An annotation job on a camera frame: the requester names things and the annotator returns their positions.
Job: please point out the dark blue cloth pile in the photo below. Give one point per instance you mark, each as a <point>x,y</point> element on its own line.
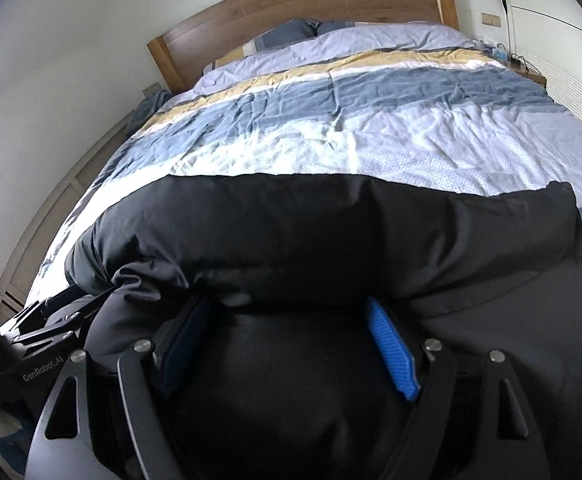
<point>146,109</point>

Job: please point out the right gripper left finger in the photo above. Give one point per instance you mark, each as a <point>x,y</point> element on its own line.
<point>62,445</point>

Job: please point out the black puffer jacket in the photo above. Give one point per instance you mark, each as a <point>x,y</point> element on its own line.
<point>280,377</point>

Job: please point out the wooden headboard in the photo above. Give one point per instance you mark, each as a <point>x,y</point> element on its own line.
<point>182,52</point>

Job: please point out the beige wall socket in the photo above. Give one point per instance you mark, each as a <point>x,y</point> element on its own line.
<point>491,20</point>

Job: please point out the white wardrobe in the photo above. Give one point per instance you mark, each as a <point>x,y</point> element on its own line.
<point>547,34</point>

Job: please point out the striped duvet cover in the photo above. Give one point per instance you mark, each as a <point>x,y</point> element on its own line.
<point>452,120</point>

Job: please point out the lavender bed sheet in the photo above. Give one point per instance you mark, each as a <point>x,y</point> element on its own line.
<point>342,42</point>

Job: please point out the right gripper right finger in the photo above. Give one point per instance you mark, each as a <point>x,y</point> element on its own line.
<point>467,414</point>

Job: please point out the grey blue pillow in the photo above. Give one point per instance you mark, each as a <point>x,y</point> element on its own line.
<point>283,35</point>

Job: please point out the wooden nightstand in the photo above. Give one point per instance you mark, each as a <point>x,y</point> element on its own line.
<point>527,70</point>

